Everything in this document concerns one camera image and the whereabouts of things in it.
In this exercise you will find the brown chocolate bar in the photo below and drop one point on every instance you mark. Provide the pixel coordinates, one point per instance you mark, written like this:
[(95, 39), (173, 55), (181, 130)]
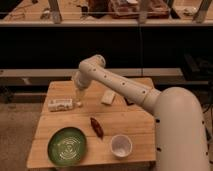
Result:
[(128, 102)]

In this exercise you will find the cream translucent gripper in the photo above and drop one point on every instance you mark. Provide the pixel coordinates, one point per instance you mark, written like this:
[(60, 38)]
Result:
[(79, 95)]

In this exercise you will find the wooden folding table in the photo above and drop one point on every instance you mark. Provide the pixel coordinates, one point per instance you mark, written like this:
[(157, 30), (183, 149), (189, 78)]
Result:
[(118, 118)]

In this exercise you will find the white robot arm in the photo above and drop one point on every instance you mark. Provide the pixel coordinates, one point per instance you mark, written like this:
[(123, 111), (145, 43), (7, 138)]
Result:
[(180, 136)]

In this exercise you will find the long workbench shelf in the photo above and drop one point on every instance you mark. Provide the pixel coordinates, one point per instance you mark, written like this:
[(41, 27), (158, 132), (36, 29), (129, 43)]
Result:
[(101, 13)]

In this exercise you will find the white labelled bottle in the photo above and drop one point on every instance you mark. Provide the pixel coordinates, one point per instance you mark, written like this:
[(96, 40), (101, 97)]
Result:
[(56, 105)]

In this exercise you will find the green ceramic bowl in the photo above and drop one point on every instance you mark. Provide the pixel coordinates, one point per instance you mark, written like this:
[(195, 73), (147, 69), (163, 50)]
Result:
[(67, 147)]

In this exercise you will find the cream sponge block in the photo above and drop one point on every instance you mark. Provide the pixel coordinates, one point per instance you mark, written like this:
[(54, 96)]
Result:
[(108, 97)]

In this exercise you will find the white paper cup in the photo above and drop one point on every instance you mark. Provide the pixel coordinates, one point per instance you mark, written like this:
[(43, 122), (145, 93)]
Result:
[(121, 146)]

